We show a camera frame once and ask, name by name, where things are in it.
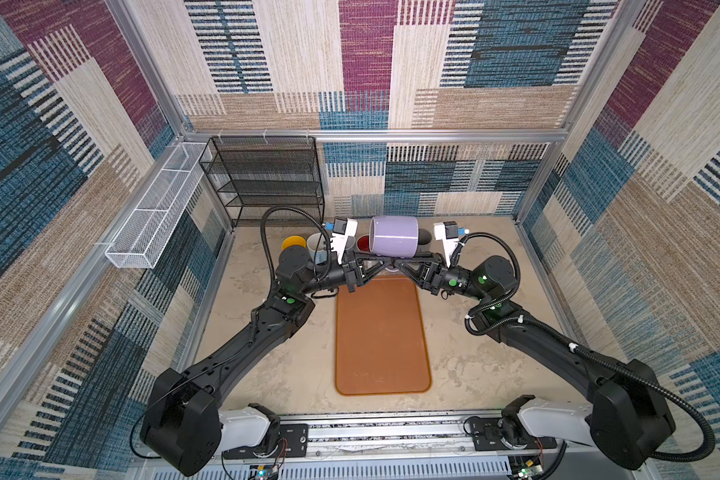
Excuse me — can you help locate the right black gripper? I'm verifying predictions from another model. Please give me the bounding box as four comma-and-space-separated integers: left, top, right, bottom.
394, 250, 487, 302

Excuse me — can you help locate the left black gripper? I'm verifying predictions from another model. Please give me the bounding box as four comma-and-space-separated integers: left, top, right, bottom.
297, 253, 387, 301

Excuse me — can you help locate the white mug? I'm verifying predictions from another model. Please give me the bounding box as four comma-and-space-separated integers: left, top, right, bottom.
356, 234, 370, 253

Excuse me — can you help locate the purple mug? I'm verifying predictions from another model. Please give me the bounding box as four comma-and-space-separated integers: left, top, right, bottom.
369, 216, 419, 258

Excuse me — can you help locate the light blue mug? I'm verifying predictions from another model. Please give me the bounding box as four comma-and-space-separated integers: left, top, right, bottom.
306, 232, 331, 265

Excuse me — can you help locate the brown plastic tray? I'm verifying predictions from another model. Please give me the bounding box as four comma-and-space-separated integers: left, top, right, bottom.
335, 276, 432, 396

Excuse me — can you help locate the yellow mug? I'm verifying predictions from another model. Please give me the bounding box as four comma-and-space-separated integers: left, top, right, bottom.
281, 235, 307, 251

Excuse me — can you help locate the black mug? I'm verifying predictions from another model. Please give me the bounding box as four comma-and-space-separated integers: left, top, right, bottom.
416, 229, 433, 257

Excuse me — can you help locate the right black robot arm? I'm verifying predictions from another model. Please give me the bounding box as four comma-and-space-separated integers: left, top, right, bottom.
393, 233, 716, 470

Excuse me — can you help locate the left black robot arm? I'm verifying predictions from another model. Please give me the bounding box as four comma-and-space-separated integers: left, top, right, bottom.
130, 205, 418, 477

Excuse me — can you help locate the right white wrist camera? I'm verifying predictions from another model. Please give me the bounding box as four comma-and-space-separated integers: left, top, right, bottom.
433, 221, 470, 267

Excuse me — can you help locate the black wire shelf rack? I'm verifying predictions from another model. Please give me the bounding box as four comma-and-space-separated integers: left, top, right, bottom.
199, 136, 325, 227

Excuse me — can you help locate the aluminium mounting rail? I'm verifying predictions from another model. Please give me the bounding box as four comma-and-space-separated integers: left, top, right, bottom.
125, 407, 643, 480

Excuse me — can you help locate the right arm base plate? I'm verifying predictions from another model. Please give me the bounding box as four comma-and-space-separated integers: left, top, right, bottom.
462, 416, 558, 451

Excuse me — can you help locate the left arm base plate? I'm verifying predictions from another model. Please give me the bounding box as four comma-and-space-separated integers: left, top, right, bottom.
222, 423, 309, 460

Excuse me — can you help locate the white wire mesh basket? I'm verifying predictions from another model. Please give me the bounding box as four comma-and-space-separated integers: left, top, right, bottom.
105, 142, 205, 269

